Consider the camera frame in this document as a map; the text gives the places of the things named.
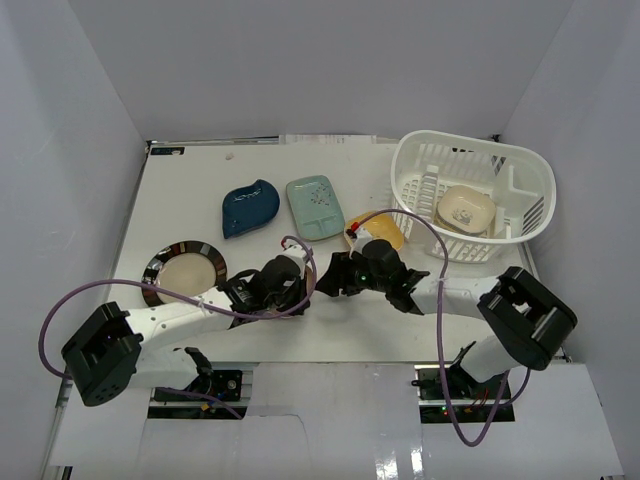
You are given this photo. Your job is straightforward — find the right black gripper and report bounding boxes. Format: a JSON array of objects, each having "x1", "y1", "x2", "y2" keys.
[{"x1": 314, "y1": 250, "x2": 389, "y2": 298}]

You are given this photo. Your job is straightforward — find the brown square plate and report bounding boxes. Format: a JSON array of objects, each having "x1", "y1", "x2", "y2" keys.
[{"x1": 267, "y1": 266, "x2": 313, "y2": 315}]

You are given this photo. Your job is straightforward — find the dark blue leaf plate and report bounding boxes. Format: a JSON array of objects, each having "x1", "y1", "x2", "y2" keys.
[{"x1": 222, "y1": 179, "x2": 280, "y2": 239}]

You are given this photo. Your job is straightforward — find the cream square plate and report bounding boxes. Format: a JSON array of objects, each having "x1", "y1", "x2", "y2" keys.
[{"x1": 434, "y1": 185, "x2": 497, "y2": 236}]

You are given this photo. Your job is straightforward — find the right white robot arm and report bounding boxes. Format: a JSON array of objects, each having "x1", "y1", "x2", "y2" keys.
[{"x1": 316, "y1": 239, "x2": 578, "y2": 399}]

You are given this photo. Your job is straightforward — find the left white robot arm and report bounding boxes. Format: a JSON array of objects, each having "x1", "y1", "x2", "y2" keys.
[{"x1": 61, "y1": 250, "x2": 313, "y2": 407}]

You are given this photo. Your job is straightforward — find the light green rectangular plate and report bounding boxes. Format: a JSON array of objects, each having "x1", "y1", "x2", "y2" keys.
[{"x1": 286, "y1": 175, "x2": 345, "y2": 241}]

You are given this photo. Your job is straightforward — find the yellow square plate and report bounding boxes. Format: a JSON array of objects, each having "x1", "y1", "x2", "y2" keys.
[{"x1": 343, "y1": 211, "x2": 405, "y2": 251}]

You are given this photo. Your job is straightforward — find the round dark mirrored plate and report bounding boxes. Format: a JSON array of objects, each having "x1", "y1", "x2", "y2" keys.
[{"x1": 141, "y1": 240, "x2": 227, "y2": 297}]

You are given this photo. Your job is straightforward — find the papers at table back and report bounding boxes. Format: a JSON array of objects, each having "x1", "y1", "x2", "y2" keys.
[{"x1": 278, "y1": 134, "x2": 377, "y2": 146}]

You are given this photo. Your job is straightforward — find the white plastic dish basket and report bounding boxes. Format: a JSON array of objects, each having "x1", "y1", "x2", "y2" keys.
[{"x1": 390, "y1": 130, "x2": 557, "y2": 264}]

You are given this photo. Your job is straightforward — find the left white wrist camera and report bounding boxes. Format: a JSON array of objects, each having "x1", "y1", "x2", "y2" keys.
[{"x1": 282, "y1": 239, "x2": 312, "y2": 270}]

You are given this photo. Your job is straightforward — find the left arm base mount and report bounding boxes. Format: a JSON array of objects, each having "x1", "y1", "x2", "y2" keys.
[{"x1": 147, "y1": 369, "x2": 252, "y2": 420}]

